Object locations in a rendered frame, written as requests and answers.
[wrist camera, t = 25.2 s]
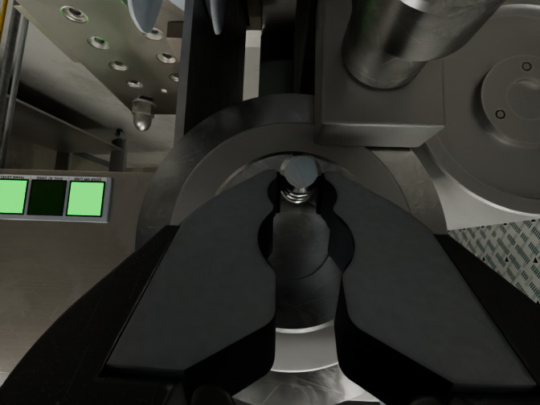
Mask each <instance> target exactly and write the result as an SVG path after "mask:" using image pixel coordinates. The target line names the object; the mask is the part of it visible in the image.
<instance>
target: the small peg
mask: <svg viewBox="0 0 540 405"><path fill-rule="evenodd" d="M280 174H281V176H280V179H281V189H280V193H281V195H282V197H283V198H284V199H285V200H286V201H287V202H289V203H292V204H301V203H305V202H306V201H308V200H309V199H310V197H311V196H312V194H313V192H314V191H315V189H316V187H317V185H318V183H319V182H320V180H321V176H320V175H321V167H320V164H319V163H318V161H317V159H315V158H314V157H313V156H311V155H309V154H307V153H294V154H292V155H290V156H288V157H287V158H286V159H285V160H284V161H283V163H282V165H281V168H280Z"/></svg>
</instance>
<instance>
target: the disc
mask: <svg viewBox="0 0 540 405"><path fill-rule="evenodd" d="M314 97H315V96H314V95H307V94H296V93H285V94H273V95H267V96H259V97H255V98H251V99H249V100H244V101H241V102H239V103H236V104H233V105H231V106H228V107H226V108H224V109H222V110H220V111H218V112H216V113H214V114H213V115H211V116H209V117H208V118H207V119H205V120H203V121H202V122H200V123H199V124H198V125H196V126H195V127H194V128H193V129H192V130H190V131H189V132H188V133H187V134H186V135H185V136H184V137H183V138H182V139H180V141H179V142H178V143H177V144H176V145H175V146H174V147H173V148H172V150H171V151H170V152H169V153H168V154H167V155H166V157H165V158H164V160H163V161H162V163H161V165H160V166H159V167H158V168H157V171H156V173H155V174H154V176H153V178H152V180H151V182H150V184H149V187H148V189H147V191H146V193H145V197H144V199H143V202H142V204H141V210H140V214H139V217H138V221H137V231H136V240H135V251H136V250H137V249H138V248H139V247H140V246H141V245H142V244H144V243H145V242H146V241H147V240H148V239H150V238H151V237H152V236H153V235H155V234H156V233H157V232H158V231H160V230H161V229H162V228H163V227H164V226H165V225H169V224H170V216H171V214H172V210H173V208H174V204H175V201H176V199H177V197H178V194H179V192H180V190H181V189H182V186H183V184H184V182H185V181H186V179H187V178H188V176H189V175H190V173H191V172H192V170H193V169H194V168H195V167H196V166H197V164H199V163H200V161H201V160H202V159H203V158H204V157H205V156H207V155H208V154H209V152H211V151H212V150H213V149H214V148H215V147H217V146H218V145H220V144H221V143H223V142H224V141H226V140H227V139H229V138H231V137H233V136H235V135H236V134H238V133H241V132H243V131H245V130H248V129H251V128H255V127H257V126H261V125H267V124H272V123H280V122H302V123H308V124H314ZM365 147H366V148H367V149H368V150H369V151H370V152H372V153H373V154H374V155H375V156H376V157H377V158H378V159H379V160H380V161H381V162H382V163H383V164H384V165H385V166H386V168H387V169H388V170H389V171H390V172H391V173H392V175H393V176H394V178H395V180H396V181H397V183H398V184H399V186H400V188H401V190H402V192H403V194H404V196H405V198H406V200H407V204H408V206H409V208H410V211H411V215H413V216H414V217H416V218H417V219H418V220H419V221H420V222H421V223H423V224H424V225H425V226H426V227H428V228H429V229H430V230H431V231H432V232H433V233H434V234H439V235H447V234H448V229H447V224H446V220H445V216H444V211H443V207H442V205H441V202H440V198H439V195H438V194H437V191H436V188H435V187H434V184H433V182H432V180H431V179H430V177H429V175H428V172H427V171H426V170H425V168H424V167H423V165H422V163H421V162H420V160H419V159H418V158H417V157H416V155H415V154H414V153H413V152H412V150H411V149H410V148H409V147H381V146H365ZM365 392H366V391H365V390H363V389H362V388H361V387H359V386H358V385H356V384H355V383H353V382H352V381H350V380H349V379H348V378H347V377H346V376H345V375H344V374H343V373H342V371H341V369H340V366H339V364H336V365H334V366H329V367H326V368H324V369H320V370H312V371H306V372H280V371H274V370H270V371H269V372H268V373H267V374H266V375H265V376H264V377H263V378H260V379H259V380H257V381H256V382H254V383H253V384H251V385H250V386H248V387H246V388H244V389H243V390H242V391H240V392H238V393H237V394H235V395H233V396H232V398H234V399H238V400H240V401H243V402H245V403H250V404H253V405H334V404H336V403H341V402H344V401H346V400H349V399H352V398H354V397H356V396H359V395H361V394H363V393H365Z"/></svg>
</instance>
